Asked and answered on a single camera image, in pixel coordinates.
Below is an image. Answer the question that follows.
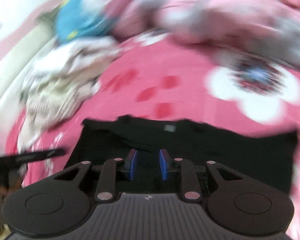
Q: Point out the black t-shirt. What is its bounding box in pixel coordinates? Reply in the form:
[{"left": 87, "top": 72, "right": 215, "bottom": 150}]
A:
[{"left": 66, "top": 115, "right": 299, "bottom": 193}]

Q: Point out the white shirt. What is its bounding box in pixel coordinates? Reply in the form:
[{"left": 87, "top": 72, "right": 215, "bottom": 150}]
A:
[{"left": 24, "top": 36, "right": 121, "bottom": 85}]

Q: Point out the beige houndstooth garment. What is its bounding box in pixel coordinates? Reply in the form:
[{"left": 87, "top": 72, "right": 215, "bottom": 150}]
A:
[{"left": 17, "top": 79, "right": 101, "bottom": 152}]

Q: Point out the pink floral bed blanket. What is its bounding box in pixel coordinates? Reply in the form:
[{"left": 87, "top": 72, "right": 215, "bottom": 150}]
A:
[{"left": 5, "top": 29, "right": 300, "bottom": 240}]

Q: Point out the pink white headboard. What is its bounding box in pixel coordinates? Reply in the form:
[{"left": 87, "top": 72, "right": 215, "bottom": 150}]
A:
[{"left": 0, "top": 0, "right": 61, "bottom": 133}]

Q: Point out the blue patterned quilt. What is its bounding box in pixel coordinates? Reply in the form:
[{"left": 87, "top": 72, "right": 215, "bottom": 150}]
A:
[{"left": 56, "top": 0, "right": 115, "bottom": 43}]

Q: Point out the pink grey floral duvet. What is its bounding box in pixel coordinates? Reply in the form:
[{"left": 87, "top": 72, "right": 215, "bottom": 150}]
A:
[{"left": 111, "top": 0, "right": 300, "bottom": 69}]

